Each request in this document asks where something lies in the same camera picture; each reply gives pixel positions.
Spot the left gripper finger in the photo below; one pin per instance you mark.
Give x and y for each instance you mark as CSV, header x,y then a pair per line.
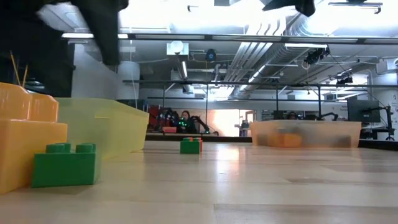
x,y
109,31

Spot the large yellow building block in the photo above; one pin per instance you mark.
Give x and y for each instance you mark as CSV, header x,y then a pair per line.
x,y
286,140
18,149

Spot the small green building block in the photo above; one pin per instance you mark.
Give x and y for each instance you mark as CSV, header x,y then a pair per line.
x,y
189,147
62,169

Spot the large blue building block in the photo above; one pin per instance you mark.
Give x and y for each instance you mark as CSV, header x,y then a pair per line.
x,y
263,140
340,141

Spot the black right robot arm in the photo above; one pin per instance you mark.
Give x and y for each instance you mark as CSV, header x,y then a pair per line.
x,y
289,4

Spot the neighbouring station robot arm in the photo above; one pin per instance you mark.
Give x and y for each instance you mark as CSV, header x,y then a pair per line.
x,y
166,116
199,121

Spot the white cylindrical column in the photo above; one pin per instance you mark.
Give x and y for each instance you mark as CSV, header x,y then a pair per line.
x,y
132,81

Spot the white globe lamp box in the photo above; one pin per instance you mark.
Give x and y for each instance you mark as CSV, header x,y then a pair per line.
x,y
177,47

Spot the red storage bins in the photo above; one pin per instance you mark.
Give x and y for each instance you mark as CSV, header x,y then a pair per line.
x,y
153,118

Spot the yellow translucent plastic bin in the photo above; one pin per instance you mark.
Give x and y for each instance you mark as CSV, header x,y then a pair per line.
x,y
124,130

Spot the person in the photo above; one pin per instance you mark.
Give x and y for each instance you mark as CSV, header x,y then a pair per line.
x,y
292,115
185,119

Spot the orange translucent plastic bin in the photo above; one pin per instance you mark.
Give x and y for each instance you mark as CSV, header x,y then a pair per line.
x,y
314,130

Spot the black computer monitor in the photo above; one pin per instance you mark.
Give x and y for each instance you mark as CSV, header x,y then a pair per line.
x,y
363,110

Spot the black round ceiling camera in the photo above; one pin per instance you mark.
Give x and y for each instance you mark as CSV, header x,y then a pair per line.
x,y
211,55

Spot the neighbouring station black frame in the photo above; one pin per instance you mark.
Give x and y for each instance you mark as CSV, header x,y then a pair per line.
x,y
277,98

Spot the black hanging camera cluster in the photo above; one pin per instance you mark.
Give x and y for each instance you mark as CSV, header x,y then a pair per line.
x,y
344,80
315,56

